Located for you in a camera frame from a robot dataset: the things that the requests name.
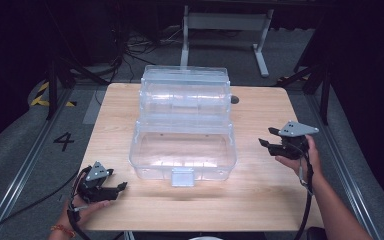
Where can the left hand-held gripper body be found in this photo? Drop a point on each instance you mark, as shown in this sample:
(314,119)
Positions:
(93,190)

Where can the person's left hand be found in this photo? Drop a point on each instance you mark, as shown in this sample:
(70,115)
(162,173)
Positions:
(80,211)

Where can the metal floor rail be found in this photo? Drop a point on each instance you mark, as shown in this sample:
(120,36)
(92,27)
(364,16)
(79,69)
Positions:
(343,166)
(23,168)

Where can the white metal desk frame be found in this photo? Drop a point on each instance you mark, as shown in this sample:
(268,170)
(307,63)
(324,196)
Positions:
(226,21)

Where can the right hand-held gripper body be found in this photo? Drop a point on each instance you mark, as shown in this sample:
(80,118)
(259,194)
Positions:
(293,141)

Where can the grey table leg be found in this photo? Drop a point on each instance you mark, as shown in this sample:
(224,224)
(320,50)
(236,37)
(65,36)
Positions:
(129,235)

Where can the black tripod stand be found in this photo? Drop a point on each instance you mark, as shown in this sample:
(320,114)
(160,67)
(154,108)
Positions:
(325,96)
(54,86)

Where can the white round object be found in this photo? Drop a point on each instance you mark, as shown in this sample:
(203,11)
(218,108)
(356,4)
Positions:
(206,238)

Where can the clear plastic storage box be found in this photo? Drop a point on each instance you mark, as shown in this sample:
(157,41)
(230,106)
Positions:
(183,146)

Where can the person's right hand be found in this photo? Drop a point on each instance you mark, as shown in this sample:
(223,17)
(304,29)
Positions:
(313,163)

